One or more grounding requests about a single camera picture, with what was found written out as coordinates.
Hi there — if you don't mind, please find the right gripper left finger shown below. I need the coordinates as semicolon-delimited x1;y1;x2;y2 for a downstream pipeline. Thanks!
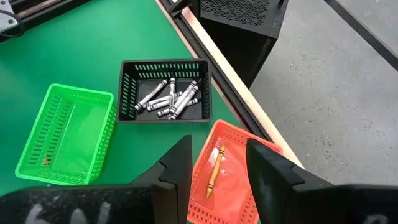
0;134;194;224

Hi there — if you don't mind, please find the green plastic basket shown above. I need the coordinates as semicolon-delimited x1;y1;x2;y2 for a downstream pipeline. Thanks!
14;83;117;186

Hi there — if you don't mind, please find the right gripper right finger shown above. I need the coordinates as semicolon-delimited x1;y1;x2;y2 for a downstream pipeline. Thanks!
245;138;398;224

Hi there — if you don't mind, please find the yellow crayon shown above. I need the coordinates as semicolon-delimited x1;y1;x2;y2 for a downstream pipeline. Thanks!
205;144;227;199

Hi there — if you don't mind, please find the orange plastic basket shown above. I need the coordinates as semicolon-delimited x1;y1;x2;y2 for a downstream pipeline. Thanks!
187;119;284;224

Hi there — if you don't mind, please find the black plastic basket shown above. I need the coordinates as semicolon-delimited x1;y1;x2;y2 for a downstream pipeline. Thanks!
116;58;213;124

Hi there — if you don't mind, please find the pile of grey crayons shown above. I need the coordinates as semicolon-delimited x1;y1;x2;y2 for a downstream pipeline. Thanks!
134;78;169;111

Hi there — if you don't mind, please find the green table mat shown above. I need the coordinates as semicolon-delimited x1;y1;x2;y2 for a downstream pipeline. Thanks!
0;0;249;200

